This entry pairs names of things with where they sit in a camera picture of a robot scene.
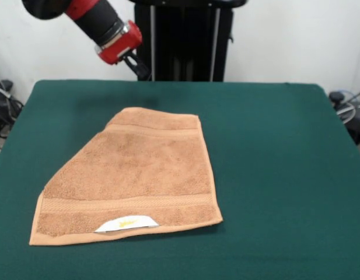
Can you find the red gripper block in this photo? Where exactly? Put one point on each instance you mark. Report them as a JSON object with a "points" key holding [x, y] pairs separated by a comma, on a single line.
{"points": [[121, 45]]}

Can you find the tan terry towel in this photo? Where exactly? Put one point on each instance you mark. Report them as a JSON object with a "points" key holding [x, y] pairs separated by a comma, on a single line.
{"points": [[133, 175]]}

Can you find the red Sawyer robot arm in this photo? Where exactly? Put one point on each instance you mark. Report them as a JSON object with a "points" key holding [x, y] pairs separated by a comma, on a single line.
{"points": [[89, 14]]}

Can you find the black vertical column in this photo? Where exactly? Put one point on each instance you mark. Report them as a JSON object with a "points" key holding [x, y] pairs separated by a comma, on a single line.
{"points": [[182, 43]]}

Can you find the dark green table cloth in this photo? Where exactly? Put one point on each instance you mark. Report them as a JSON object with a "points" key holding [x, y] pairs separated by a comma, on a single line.
{"points": [[255, 204]]}

